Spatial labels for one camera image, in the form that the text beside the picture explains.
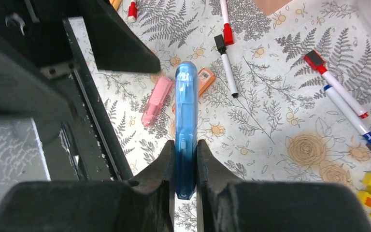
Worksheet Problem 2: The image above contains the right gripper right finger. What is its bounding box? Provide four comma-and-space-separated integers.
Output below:
197, 140, 371, 232

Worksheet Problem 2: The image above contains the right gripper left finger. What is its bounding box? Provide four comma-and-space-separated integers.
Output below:
0, 140, 175, 232

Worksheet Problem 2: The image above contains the pink highlighter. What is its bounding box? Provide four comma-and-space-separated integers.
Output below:
141, 76, 173, 127

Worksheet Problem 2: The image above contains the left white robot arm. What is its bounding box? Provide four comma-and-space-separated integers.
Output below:
0, 0, 161, 120

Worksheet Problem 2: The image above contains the floral patterned desk mat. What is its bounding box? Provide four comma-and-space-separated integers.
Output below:
76, 0, 371, 232

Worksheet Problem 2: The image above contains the orange highlighter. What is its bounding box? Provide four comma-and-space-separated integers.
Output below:
171, 67, 217, 114

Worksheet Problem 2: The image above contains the black cap white marker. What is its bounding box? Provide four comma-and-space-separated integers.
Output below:
214, 34, 239, 99

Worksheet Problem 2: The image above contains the blue cap whiteboard marker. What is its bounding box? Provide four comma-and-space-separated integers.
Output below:
323, 85, 371, 151

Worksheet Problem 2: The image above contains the red cap marker near drawers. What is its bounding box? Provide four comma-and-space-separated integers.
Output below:
304, 50, 369, 119

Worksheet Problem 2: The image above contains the orange plastic file organizer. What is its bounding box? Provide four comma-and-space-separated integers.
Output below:
253, 0, 291, 16

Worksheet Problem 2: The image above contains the yellow highlighter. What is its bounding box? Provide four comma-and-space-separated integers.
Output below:
109, 0, 122, 11

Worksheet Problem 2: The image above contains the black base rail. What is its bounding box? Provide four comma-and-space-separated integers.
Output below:
36, 20, 133, 181

